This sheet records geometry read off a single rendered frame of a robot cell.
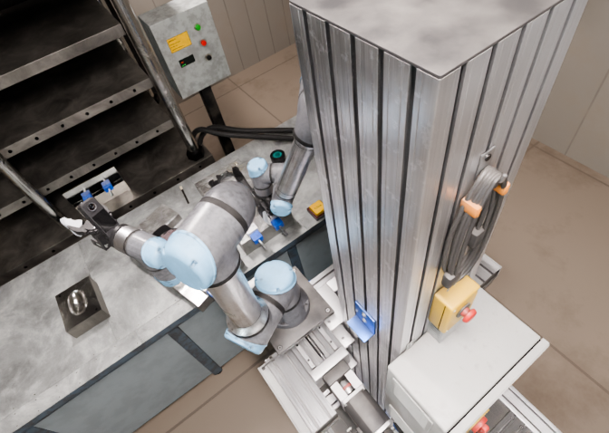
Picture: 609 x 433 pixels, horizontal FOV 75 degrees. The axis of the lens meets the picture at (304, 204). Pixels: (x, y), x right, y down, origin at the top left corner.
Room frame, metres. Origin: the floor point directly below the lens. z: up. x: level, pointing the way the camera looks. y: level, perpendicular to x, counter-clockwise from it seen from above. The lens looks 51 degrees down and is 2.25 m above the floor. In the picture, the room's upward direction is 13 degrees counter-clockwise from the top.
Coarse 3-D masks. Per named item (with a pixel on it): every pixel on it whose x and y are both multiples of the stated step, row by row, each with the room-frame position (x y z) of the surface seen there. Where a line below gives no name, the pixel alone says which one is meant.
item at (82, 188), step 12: (96, 168) 1.58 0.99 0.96; (108, 168) 1.56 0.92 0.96; (84, 180) 1.51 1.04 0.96; (96, 180) 1.52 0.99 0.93; (108, 180) 1.54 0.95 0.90; (120, 180) 1.56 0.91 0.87; (72, 192) 1.47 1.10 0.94; (84, 192) 1.49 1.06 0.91; (96, 192) 1.51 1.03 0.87; (108, 192) 1.53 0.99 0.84; (120, 192) 1.55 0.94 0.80; (72, 204) 1.46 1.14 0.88
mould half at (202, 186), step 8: (240, 160) 1.51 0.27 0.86; (224, 168) 1.48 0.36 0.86; (240, 168) 1.37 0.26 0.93; (208, 176) 1.45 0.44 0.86; (232, 176) 1.34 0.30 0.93; (248, 176) 1.33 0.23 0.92; (200, 184) 1.41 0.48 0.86; (200, 192) 1.36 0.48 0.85; (256, 208) 1.15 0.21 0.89; (256, 216) 1.10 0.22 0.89; (280, 216) 1.07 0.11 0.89; (288, 216) 1.08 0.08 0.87; (256, 224) 1.06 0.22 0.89; (264, 224) 1.05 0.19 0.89; (288, 224) 1.07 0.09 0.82; (264, 232) 1.02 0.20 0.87; (272, 232) 1.03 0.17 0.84; (280, 232) 1.05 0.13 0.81; (248, 240) 0.99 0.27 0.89; (264, 240) 1.01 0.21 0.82; (248, 248) 0.98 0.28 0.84; (256, 248) 0.99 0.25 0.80
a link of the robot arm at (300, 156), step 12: (300, 96) 0.91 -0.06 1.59; (300, 108) 0.88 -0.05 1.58; (300, 120) 0.86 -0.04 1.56; (300, 132) 0.84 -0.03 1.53; (300, 144) 0.83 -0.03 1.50; (312, 144) 0.82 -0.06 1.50; (288, 156) 0.87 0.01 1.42; (300, 156) 0.84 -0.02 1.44; (312, 156) 0.84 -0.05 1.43; (288, 168) 0.86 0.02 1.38; (300, 168) 0.84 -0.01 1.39; (288, 180) 0.85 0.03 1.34; (300, 180) 0.85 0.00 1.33; (276, 192) 0.88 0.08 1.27; (288, 192) 0.85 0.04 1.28; (276, 204) 0.85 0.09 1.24; (288, 204) 0.85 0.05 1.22
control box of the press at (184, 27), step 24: (192, 0) 2.01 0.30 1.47; (144, 24) 1.92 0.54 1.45; (168, 24) 1.88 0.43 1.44; (192, 24) 1.92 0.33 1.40; (168, 48) 1.86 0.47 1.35; (192, 48) 1.90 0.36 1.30; (216, 48) 1.95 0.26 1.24; (168, 72) 1.89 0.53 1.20; (192, 72) 1.88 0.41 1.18; (216, 72) 1.94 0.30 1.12; (216, 120) 1.94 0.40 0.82
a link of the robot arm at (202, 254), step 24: (192, 216) 0.50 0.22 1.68; (216, 216) 0.49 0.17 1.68; (240, 216) 0.50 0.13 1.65; (168, 240) 0.47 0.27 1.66; (192, 240) 0.44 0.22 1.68; (216, 240) 0.44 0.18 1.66; (240, 240) 0.47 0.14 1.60; (168, 264) 0.44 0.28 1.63; (192, 264) 0.41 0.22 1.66; (216, 264) 0.41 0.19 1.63; (192, 288) 0.41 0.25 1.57; (216, 288) 0.43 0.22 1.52; (240, 288) 0.44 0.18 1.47; (240, 312) 0.43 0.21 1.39; (264, 312) 0.46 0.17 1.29; (240, 336) 0.42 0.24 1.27; (264, 336) 0.42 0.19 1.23
